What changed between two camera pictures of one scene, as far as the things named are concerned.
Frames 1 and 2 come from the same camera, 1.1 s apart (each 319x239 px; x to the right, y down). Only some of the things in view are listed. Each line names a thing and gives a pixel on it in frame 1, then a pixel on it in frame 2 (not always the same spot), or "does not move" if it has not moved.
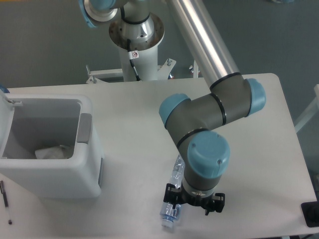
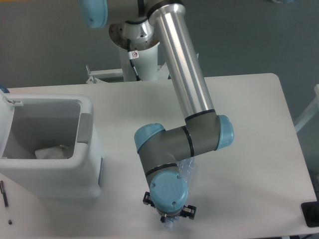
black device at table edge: (310, 210) does not move
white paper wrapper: (56, 152) does not move
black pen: (5, 199) does not move
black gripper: (175, 197) to (189, 211)
